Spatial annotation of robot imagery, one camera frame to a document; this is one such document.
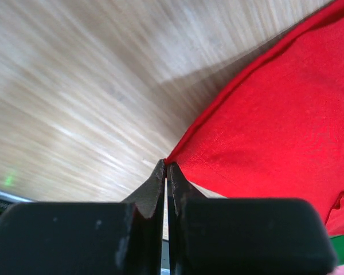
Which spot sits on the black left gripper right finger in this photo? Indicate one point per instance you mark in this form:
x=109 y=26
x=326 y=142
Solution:
x=243 y=235

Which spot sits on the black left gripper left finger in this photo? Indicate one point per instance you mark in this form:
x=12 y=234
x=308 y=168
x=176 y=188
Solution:
x=86 y=237

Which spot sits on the red t-shirt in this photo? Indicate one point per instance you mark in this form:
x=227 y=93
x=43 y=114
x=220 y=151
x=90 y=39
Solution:
x=277 y=129

